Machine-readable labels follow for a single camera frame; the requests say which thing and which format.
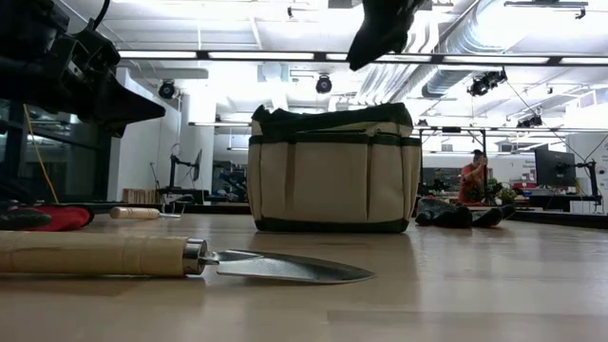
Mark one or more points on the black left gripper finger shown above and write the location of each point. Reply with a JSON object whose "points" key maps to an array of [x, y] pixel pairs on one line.
{"points": [[123, 107]]}

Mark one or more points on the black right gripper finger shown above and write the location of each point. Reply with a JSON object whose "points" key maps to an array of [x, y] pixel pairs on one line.
{"points": [[380, 28]]}

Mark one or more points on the black and red work glove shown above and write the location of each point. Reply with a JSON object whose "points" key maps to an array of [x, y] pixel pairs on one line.
{"points": [[66, 217]]}

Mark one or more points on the black glove red knit cuff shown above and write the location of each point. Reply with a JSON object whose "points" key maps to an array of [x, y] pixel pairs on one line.
{"points": [[451, 216]]}

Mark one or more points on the monitor on arm mount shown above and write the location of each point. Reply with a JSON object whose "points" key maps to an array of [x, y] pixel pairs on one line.
{"points": [[197, 165]]}

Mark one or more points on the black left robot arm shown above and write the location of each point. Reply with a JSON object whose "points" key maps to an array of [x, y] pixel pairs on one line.
{"points": [[24, 47]]}

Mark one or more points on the cream canvas green-trimmed gardening bag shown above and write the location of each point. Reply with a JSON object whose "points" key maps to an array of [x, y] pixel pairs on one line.
{"points": [[332, 185]]}

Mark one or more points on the black round ceiling lamp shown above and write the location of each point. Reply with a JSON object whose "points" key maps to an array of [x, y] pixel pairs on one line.
{"points": [[324, 84], [167, 89]]}

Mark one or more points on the wooden crate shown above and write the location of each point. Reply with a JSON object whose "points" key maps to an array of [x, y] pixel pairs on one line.
{"points": [[140, 196]]}

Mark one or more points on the overhead LED light bar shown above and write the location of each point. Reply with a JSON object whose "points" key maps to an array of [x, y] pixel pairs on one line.
{"points": [[261, 55]]}

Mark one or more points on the person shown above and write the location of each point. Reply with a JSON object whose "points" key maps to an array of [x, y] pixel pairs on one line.
{"points": [[472, 183]]}

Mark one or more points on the green bushy background plant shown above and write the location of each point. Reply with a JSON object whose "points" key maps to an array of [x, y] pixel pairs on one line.
{"points": [[506, 195]]}

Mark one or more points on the black computer monitor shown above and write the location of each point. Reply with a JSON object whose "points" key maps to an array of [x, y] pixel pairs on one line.
{"points": [[556, 168]]}

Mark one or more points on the silver ventilation duct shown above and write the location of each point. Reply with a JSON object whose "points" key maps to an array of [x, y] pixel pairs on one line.
{"points": [[451, 81]]}

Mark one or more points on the black ceiling camera cluster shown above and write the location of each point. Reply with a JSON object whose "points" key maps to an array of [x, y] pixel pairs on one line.
{"points": [[484, 84]]}

